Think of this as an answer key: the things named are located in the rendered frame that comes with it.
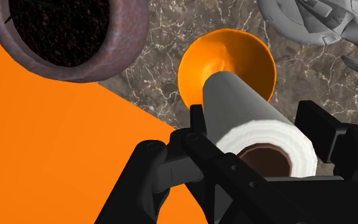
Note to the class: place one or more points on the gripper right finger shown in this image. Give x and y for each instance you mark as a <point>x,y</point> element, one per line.
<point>346,145</point>

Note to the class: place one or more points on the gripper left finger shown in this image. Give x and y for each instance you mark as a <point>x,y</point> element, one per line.
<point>154,173</point>

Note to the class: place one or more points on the white paper towel roll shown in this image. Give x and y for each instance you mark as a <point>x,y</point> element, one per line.
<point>247,124</point>

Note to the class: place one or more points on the grey spaceship model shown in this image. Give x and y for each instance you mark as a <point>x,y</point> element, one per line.
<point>321,21</point>

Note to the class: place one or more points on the orange bowl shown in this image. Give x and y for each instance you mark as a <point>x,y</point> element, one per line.
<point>222,56</point>

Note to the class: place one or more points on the brown plant pot with soil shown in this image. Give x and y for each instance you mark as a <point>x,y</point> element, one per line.
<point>64,34</point>

